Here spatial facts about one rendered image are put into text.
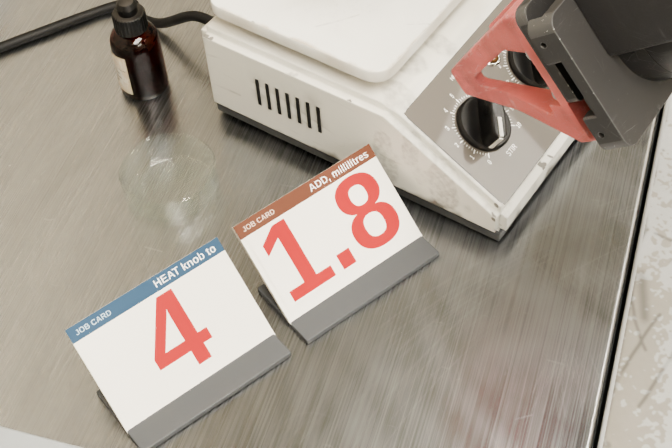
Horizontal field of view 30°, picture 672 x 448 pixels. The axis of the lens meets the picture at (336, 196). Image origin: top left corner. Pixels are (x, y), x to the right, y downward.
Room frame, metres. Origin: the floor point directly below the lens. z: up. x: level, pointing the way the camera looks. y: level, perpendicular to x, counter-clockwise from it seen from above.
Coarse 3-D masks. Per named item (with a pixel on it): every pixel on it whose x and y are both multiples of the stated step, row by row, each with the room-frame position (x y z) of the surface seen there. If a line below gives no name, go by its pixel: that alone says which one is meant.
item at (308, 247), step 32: (320, 192) 0.44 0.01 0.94; (352, 192) 0.44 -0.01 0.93; (384, 192) 0.44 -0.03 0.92; (288, 224) 0.42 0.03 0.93; (320, 224) 0.42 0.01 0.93; (352, 224) 0.43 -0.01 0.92; (384, 224) 0.43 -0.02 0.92; (288, 256) 0.41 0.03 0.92; (320, 256) 0.41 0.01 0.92; (352, 256) 0.41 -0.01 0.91; (288, 288) 0.39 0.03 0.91; (320, 288) 0.39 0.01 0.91
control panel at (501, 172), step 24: (504, 0) 0.54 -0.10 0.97; (504, 72) 0.50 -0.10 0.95; (432, 96) 0.47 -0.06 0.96; (456, 96) 0.48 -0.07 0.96; (432, 120) 0.46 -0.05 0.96; (528, 120) 0.47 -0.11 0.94; (456, 144) 0.45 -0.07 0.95; (528, 144) 0.46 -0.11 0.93; (480, 168) 0.44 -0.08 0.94; (504, 168) 0.44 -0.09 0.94; (528, 168) 0.45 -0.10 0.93; (504, 192) 0.43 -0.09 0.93
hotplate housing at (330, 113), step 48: (480, 0) 0.54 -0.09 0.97; (240, 48) 0.52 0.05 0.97; (288, 48) 0.51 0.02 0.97; (432, 48) 0.50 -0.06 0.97; (240, 96) 0.52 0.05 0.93; (288, 96) 0.50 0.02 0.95; (336, 96) 0.48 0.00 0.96; (384, 96) 0.47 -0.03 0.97; (336, 144) 0.48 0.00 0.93; (384, 144) 0.46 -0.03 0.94; (432, 144) 0.45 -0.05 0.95; (432, 192) 0.44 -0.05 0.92; (480, 192) 0.43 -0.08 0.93; (528, 192) 0.44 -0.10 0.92
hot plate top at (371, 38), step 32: (224, 0) 0.54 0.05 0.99; (256, 0) 0.54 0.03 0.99; (288, 0) 0.53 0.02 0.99; (320, 0) 0.53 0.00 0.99; (352, 0) 0.53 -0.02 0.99; (384, 0) 0.53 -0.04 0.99; (416, 0) 0.52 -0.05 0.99; (448, 0) 0.52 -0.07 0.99; (256, 32) 0.52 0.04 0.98; (288, 32) 0.51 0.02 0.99; (320, 32) 0.51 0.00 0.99; (352, 32) 0.50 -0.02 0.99; (384, 32) 0.50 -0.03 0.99; (416, 32) 0.50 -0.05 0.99; (352, 64) 0.48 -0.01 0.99; (384, 64) 0.48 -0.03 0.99
